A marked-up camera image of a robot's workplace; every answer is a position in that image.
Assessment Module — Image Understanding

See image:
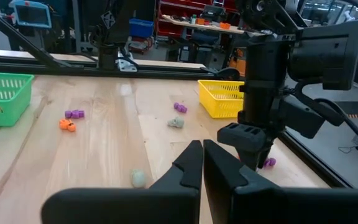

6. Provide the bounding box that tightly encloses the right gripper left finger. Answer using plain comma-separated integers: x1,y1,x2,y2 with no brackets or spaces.
149,139,204,196

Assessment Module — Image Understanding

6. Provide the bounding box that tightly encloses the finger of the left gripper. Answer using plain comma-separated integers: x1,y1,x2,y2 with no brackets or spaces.
237,151,266,172
261,145,273,166

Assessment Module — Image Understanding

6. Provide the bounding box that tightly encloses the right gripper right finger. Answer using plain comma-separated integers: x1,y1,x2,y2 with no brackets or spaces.
203,139,281,224

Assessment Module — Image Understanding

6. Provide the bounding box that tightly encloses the cream rounded toy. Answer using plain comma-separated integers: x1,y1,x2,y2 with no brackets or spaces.
130,169,148,189

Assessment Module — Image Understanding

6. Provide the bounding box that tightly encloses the grey-green skull toy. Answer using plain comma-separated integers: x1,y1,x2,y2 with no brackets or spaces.
167,116,185,129

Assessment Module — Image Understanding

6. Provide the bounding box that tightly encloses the orange skeleton toy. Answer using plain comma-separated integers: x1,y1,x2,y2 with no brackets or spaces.
58,118,77,133

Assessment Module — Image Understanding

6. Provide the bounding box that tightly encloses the yellow plastic basket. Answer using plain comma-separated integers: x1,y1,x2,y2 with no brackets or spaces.
197,79,246,119

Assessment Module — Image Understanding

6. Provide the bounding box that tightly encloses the red shelving unit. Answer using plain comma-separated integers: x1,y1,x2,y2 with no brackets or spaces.
155,0,239,38

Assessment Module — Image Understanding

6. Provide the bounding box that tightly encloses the blue storage bin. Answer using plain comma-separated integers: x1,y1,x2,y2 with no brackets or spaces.
128,17,155,39

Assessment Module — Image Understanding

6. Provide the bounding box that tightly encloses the green plastic basket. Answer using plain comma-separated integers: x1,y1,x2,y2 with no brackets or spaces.
0,71,35,128

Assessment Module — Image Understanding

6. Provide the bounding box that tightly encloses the blue framed screen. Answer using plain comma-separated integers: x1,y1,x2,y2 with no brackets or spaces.
8,0,53,29

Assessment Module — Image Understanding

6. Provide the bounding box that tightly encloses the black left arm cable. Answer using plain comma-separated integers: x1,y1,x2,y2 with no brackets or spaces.
292,0,358,149

